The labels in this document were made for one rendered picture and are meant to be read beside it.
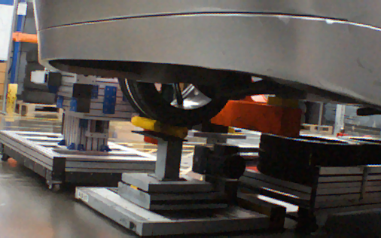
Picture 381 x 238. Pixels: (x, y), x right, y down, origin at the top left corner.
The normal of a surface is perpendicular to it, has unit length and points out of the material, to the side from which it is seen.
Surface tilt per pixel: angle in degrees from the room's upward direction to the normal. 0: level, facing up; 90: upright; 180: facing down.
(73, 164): 90
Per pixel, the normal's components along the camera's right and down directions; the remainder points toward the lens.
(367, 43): 0.05, 0.12
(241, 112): -0.83, -0.06
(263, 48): -0.69, 0.15
